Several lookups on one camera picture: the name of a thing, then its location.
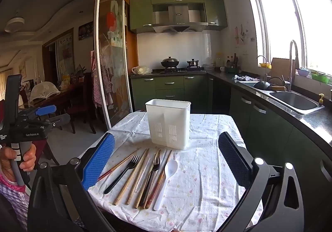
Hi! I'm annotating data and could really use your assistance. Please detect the door poster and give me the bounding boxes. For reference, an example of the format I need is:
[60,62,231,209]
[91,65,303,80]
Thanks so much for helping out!
[56,30,75,75]

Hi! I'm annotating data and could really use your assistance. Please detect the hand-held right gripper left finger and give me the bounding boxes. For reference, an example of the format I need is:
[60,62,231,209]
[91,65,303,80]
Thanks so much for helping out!
[27,132,116,232]

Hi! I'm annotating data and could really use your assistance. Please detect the white floral tablecloth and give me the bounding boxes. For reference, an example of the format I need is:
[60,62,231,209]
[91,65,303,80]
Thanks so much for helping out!
[78,111,264,232]

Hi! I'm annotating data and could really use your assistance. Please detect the brown cutting board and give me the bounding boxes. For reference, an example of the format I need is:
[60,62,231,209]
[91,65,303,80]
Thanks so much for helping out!
[270,58,292,80]

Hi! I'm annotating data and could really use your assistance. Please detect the black wok with lid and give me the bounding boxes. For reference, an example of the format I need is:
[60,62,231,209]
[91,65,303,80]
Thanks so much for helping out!
[161,56,180,68]

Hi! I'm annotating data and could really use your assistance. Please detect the translucent plastic knife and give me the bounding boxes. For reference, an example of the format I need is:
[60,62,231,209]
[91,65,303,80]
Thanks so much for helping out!
[135,158,152,192]

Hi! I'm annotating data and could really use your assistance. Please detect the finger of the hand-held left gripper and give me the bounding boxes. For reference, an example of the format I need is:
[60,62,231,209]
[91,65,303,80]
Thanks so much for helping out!
[34,113,71,130]
[19,104,57,121]

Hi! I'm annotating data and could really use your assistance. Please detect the black pan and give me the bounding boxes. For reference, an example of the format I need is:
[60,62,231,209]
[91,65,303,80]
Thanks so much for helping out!
[253,80,286,91]

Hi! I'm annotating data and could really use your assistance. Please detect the wall stickers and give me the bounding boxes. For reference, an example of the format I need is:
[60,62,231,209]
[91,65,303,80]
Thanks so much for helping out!
[234,24,256,46]

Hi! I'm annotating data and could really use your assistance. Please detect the window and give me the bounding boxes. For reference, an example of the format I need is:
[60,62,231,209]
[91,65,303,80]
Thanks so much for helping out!
[245,0,332,77]

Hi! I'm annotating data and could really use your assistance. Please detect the green wall cabinets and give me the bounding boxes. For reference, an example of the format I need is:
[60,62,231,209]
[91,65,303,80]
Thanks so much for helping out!
[129,0,229,34]

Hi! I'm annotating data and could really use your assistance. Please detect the silver bracelet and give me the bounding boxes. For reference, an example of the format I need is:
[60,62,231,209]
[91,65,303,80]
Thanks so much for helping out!
[0,173,21,186]

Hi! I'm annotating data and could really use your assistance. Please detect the small curved faucet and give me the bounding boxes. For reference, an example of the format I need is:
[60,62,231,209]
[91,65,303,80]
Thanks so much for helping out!
[257,55,269,82]

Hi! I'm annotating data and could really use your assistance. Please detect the grey slim utensil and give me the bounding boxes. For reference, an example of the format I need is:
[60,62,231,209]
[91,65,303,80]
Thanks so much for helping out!
[156,149,168,180]

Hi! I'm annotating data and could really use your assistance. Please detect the red-tipped wooden chopstick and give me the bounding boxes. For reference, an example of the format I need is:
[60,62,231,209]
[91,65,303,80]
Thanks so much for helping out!
[98,148,140,181]
[145,149,173,209]

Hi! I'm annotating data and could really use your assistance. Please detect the red checked apron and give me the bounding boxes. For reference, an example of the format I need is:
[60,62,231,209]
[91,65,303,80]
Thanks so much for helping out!
[90,50,110,108]

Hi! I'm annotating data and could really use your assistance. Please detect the dark stone countertop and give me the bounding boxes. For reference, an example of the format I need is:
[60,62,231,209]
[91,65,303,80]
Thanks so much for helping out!
[130,70,332,152]

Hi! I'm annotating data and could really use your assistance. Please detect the white plastic utensil holder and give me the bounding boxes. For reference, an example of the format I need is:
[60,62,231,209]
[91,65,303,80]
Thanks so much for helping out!
[145,98,192,150]

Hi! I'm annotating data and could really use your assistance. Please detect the sliding glass door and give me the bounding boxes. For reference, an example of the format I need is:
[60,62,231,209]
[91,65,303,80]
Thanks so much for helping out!
[94,0,133,129]

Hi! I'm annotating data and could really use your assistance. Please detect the white plastic bag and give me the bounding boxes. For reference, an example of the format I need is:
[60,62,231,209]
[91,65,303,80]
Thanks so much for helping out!
[132,66,153,76]

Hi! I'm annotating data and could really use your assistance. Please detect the tall steel faucet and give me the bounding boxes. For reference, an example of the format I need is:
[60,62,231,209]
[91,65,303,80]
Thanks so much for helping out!
[286,40,300,92]

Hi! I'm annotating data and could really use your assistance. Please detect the black plastic fork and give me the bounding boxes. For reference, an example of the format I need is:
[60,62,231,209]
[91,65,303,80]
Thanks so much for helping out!
[104,155,140,194]
[139,155,161,209]

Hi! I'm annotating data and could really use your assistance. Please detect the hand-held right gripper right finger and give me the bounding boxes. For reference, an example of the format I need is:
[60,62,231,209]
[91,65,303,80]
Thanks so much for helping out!
[218,132,305,232]

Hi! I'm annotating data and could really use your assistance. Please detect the steel sink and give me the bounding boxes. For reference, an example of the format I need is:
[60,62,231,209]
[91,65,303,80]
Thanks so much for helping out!
[268,90,325,115]

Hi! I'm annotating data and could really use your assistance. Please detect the person's left forearm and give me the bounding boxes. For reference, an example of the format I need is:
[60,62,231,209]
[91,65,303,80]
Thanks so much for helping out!
[0,173,26,197]

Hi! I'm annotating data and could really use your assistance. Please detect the gas stove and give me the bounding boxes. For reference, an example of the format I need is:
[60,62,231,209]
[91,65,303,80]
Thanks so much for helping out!
[152,66,206,74]

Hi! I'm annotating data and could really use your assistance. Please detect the group of condiment bottles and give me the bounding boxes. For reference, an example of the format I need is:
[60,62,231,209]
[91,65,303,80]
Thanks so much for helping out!
[225,53,242,73]

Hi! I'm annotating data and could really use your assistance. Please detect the person's left hand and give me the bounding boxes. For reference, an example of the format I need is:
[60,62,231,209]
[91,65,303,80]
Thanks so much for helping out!
[0,141,37,178]

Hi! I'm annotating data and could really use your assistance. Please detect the person's purple checked clothing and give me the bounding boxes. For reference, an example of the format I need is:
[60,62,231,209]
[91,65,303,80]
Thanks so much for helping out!
[0,183,31,232]

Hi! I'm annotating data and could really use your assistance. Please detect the white lace food cover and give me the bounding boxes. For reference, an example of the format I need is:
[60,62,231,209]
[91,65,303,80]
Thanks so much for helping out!
[28,83,62,104]

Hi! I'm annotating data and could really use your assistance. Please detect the white plastic spoon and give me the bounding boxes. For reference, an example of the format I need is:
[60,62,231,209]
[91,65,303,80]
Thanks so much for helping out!
[153,159,179,211]

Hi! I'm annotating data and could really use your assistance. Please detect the steel range hood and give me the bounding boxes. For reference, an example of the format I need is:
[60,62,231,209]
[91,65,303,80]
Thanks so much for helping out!
[152,4,209,34]

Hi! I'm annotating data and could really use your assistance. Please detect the dark wooden chair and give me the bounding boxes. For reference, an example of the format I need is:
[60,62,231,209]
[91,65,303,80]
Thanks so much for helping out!
[65,72,97,134]

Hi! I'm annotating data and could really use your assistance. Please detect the round ceiling lamp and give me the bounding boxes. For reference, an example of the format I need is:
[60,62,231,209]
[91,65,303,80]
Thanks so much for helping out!
[4,12,25,33]

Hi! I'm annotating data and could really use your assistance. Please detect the wooden dining table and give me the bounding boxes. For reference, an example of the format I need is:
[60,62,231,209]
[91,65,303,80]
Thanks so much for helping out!
[23,80,92,118]

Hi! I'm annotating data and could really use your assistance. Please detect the dark wall poster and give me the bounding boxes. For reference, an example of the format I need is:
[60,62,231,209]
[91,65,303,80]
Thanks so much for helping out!
[78,21,94,41]

